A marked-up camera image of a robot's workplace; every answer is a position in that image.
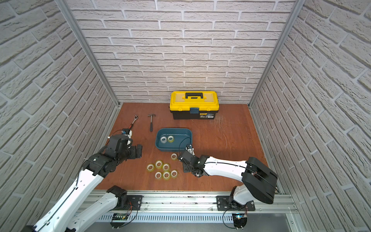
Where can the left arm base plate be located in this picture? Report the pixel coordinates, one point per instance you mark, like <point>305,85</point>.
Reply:
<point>126,202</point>

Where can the aluminium frame post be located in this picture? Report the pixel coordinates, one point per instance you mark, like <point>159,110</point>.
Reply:
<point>68,15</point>
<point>278,47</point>

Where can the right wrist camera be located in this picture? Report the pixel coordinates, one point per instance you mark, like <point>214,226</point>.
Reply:
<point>190,149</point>

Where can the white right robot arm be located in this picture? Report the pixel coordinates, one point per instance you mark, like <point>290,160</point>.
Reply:
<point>258,180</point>

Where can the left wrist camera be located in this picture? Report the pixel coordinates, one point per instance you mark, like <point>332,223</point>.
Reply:
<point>127,132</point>

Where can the large clear tape roll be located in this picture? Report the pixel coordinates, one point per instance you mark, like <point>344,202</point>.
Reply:
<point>163,139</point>

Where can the aluminium frame right post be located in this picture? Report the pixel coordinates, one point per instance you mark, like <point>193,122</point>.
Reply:
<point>278,47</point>

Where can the left green circuit board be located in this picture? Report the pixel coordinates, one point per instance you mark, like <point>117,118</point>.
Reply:
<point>120,218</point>

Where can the yellow tape roll four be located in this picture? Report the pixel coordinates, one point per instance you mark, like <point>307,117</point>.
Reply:
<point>166,167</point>

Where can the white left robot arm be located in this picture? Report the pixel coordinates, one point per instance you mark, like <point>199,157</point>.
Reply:
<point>63,216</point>

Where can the right green circuit board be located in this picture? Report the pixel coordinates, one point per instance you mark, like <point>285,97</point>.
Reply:
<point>239,220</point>

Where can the green circuit board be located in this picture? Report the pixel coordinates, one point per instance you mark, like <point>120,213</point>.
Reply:
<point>120,218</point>
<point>239,220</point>

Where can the grey claw hammer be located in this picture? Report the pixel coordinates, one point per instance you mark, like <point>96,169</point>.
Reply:
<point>151,121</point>

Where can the yellow tape roll two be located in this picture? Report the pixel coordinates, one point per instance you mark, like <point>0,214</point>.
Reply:
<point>150,167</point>

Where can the yellow tape roll six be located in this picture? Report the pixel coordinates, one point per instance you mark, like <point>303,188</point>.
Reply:
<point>166,175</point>

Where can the yellow black toolbox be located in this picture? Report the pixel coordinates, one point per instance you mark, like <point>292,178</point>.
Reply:
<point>194,104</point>

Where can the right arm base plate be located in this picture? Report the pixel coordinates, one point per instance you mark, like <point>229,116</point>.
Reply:
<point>224,203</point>

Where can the yellow tape roll one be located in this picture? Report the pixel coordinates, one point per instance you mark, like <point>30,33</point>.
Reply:
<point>170,138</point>

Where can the yellow tape roll three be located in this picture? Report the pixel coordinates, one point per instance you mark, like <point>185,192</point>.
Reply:
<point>159,164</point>

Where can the aluminium frame left post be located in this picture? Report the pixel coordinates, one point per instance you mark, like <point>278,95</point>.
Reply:
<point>68,15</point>

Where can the aluminium front rail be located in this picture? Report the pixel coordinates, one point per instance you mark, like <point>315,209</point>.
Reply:
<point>195,207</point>

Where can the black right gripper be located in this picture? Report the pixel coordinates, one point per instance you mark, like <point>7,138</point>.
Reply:
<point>185,169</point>

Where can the teal plastic storage box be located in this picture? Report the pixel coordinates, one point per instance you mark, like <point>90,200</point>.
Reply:
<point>182,138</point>

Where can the yellow tape roll seven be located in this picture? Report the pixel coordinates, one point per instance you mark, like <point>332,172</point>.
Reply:
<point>158,175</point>

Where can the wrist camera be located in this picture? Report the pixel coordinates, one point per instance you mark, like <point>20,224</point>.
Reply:
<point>127,132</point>
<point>190,149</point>

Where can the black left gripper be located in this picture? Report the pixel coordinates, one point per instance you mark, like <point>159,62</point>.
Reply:
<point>136,151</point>

